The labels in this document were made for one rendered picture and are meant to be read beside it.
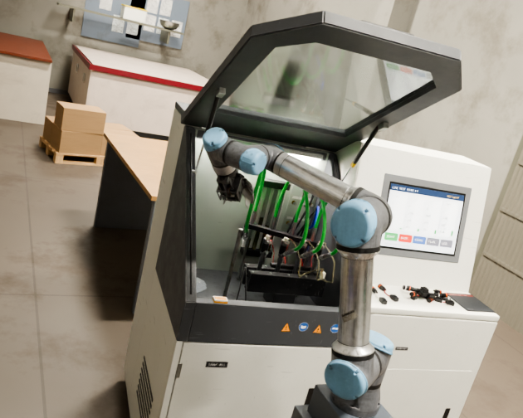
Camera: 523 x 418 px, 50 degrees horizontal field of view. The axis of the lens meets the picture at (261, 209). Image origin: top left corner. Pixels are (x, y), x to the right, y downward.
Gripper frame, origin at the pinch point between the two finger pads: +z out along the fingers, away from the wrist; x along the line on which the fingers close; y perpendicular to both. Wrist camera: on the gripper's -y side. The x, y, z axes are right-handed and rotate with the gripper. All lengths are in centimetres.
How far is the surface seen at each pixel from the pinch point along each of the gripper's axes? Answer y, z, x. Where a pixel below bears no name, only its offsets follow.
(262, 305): 24.3, 32.5, 7.3
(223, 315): 32.2, 27.6, -4.4
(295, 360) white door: 34, 58, 18
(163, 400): 61, 46, -24
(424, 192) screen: -49, 56, 59
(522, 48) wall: -346, 226, 129
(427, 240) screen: -34, 71, 63
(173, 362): 50, 34, -20
